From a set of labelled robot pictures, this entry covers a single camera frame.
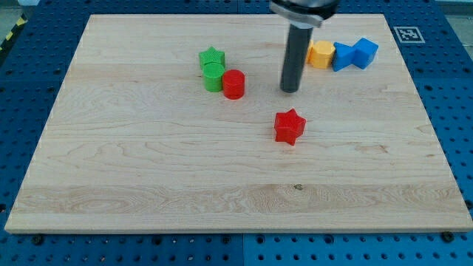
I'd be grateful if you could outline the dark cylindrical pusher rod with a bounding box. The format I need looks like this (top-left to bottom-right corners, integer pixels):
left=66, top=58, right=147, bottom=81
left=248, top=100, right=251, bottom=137
left=280, top=24, right=313, bottom=93

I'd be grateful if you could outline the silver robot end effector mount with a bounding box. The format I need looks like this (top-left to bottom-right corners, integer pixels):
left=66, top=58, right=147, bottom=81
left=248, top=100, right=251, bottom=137
left=269, top=0, right=339, bottom=28

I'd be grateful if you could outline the red star block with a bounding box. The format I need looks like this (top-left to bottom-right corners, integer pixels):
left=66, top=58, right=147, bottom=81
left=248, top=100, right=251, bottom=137
left=273, top=109, right=306, bottom=146

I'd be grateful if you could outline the green star block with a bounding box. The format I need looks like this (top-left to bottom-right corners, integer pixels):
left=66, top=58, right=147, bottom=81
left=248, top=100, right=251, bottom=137
left=198, top=47, right=225, bottom=69

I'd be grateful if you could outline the yellow block behind rod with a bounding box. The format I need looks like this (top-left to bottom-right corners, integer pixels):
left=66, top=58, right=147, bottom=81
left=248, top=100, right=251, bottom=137
left=305, top=40, right=314, bottom=64

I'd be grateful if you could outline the yellow hexagon block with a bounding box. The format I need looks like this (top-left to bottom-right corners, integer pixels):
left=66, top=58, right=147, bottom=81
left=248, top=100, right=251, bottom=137
left=310, top=41, right=335, bottom=69

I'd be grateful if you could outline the blue angular block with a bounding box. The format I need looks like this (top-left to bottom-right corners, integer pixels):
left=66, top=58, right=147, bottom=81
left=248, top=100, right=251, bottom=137
left=332, top=42, right=356, bottom=72

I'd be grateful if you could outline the blue cube block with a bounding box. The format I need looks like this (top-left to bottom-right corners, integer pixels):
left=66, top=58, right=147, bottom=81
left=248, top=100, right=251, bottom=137
left=352, top=38, right=378, bottom=69

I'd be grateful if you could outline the red cylinder block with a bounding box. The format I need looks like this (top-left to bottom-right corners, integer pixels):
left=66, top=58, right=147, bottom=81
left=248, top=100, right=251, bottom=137
left=222, top=69, right=245, bottom=100

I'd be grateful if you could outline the green cylinder block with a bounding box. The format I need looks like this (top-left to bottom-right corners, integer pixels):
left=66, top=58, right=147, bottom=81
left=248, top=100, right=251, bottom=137
left=203, top=63, right=225, bottom=92

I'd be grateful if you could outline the white fiducial marker tag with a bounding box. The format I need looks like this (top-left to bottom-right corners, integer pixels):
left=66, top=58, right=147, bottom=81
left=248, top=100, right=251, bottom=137
left=394, top=26, right=425, bottom=44

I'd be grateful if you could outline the light wooden board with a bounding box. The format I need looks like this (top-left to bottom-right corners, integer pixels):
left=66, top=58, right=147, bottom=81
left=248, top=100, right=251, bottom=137
left=5, top=14, right=472, bottom=234

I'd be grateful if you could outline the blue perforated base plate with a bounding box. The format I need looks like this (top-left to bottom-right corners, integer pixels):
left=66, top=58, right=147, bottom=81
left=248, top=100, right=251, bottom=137
left=1, top=0, right=472, bottom=265

